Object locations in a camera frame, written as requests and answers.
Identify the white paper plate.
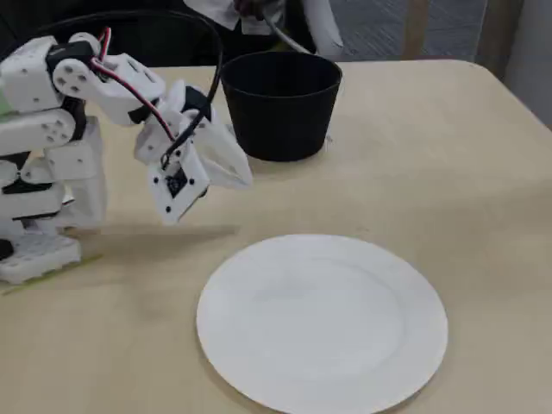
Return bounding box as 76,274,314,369
196,234,449,414

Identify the light wooden post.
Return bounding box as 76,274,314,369
404,0,429,58

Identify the yellow-green tape strip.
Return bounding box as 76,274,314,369
0,253,104,297

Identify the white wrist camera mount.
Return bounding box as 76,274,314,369
147,141,211,226

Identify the red black servo wire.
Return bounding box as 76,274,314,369
91,28,178,143

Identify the white curved plastic part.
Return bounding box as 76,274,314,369
301,0,345,57

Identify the black pot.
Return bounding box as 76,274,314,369
220,51,344,163

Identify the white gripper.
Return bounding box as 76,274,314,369
129,79,254,190

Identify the person in dark jacket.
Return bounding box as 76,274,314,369
0,0,311,68

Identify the grey cable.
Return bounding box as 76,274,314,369
260,11,312,56

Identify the white perforated base plate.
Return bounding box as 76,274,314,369
0,235,83,285

